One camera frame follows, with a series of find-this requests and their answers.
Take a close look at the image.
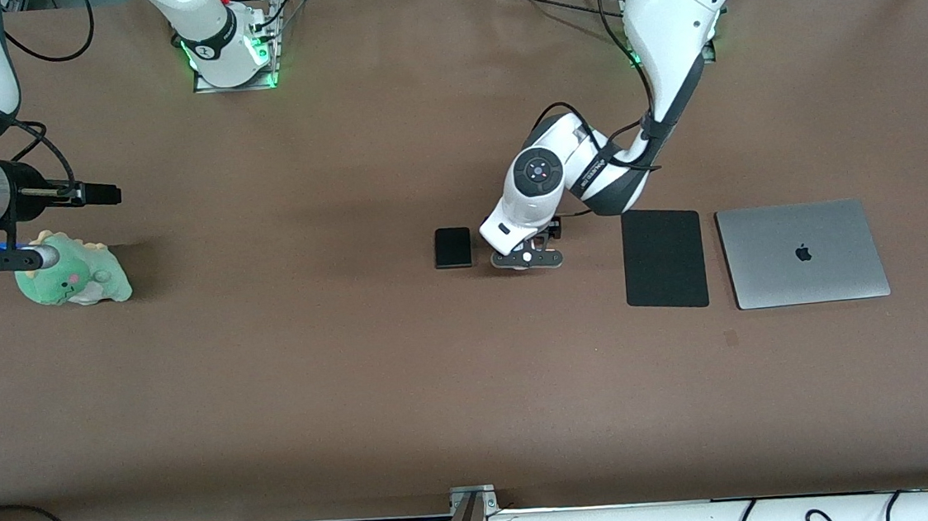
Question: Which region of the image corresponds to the black phone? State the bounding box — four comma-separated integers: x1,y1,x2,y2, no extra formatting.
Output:
433,226,474,270

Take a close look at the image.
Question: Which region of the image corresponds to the black mouse pad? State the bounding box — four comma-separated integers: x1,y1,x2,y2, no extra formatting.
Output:
620,204,710,313

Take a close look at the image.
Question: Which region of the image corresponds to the green plush dinosaur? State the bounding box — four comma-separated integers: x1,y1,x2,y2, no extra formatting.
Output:
12,225,135,311

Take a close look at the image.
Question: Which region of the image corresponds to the silver laptop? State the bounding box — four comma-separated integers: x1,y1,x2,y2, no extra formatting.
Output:
714,196,892,312

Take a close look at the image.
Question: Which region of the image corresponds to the black hanging cable loop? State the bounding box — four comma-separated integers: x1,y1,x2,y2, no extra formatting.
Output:
0,0,98,67

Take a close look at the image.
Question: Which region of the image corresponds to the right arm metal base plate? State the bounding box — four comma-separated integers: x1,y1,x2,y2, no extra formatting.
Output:
186,2,283,95

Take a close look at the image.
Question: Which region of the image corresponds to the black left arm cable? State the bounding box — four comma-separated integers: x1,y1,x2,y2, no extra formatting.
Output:
522,0,676,222

